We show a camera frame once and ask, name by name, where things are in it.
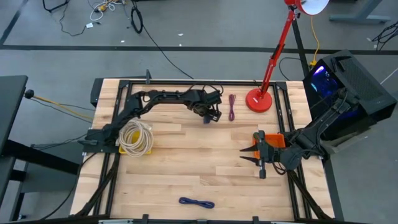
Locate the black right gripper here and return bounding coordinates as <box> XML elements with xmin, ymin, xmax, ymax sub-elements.
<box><xmin>239</xmin><ymin>130</ymin><xmax>301</xmax><ymax>180</ymax></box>

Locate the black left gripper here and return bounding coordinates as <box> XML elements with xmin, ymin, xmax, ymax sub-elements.
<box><xmin>186</xmin><ymin>86</ymin><xmax>223</xmax><ymax>123</ymax></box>

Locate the pink braided USB cable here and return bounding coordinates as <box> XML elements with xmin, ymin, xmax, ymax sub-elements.
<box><xmin>228</xmin><ymin>93</ymin><xmax>237</xmax><ymax>122</ymax></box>

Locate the dark purple braided cable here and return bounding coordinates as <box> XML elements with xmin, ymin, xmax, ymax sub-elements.
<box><xmin>178</xmin><ymin>196</ymin><xmax>216</xmax><ymax>210</ymax></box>

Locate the orange plastic basket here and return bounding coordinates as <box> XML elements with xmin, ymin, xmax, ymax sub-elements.
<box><xmin>252</xmin><ymin>133</ymin><xmax>287</xmax><ymax>160</ymax></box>

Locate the red desk lamp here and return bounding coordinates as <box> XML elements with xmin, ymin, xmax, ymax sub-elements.
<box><xmin>244</xmin><ymin>0</ymin><xmax>330</xmax><ymax>113</ymax></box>

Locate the yellow plastic basket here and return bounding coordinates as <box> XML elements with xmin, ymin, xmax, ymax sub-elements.
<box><xmin>118</xmin><ymin>129</ymin><xmax>154</xmax><ymax>156</ymax></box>

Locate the black blue-lit computer tower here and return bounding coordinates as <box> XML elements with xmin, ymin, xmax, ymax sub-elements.
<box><xmin>302</xmin><ymin>49</ymin><xmax>398</xmax><ymax>142</ymax></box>

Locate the grey metal wood-top table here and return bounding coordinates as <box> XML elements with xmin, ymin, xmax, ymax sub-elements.
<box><xmin>328</xmin><ymin>0</ymin><xmax>393</xmax><ymax>25</ymax></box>

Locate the black side desk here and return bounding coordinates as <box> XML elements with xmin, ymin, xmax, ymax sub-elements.
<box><xmin>0</xmin><ymin>74</ymin><xmax>80</xmax><ymax>220</ymax></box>

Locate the black aluminium table frame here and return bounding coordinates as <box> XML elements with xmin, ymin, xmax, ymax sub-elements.
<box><xmin>70</xmin><ymin>79</ymin><xmax>336</xmax><ymax>224</ymax></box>

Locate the yellow extension cable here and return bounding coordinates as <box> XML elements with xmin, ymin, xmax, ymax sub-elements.
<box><xmin>309</xmin><ymin>15</ymin><xmax>322</xmax><ymax>68</ymax></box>

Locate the black coiled floor cable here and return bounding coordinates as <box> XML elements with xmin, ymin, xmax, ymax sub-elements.
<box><xmin>129</xmin><ymin>5</ymin><xmax>195</xmax><ymax>81</ymax></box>

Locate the white floor cable bundle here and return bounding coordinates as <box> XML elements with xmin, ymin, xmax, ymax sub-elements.
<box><xmin>86</xmin><ymin>0</ymin><xmax>125</xmax><ymax>29</ymax></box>

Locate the yellow cable with black knob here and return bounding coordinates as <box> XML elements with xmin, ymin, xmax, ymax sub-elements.
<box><xmin>24</xmin><ymin>89</ymin><xmax>96</xmax><ymax>121</ymax></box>

